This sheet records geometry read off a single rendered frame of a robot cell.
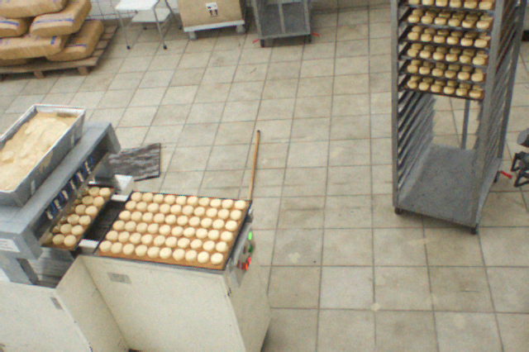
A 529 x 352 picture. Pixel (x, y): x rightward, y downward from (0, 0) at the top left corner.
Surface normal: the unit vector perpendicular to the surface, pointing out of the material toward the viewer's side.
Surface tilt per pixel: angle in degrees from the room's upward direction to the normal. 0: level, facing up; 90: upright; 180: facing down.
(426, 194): 0
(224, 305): 90
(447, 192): 0
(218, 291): 90
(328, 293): 0
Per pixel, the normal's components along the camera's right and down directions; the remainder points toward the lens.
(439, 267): -0.15, -0.75
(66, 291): 0.94, 0.08
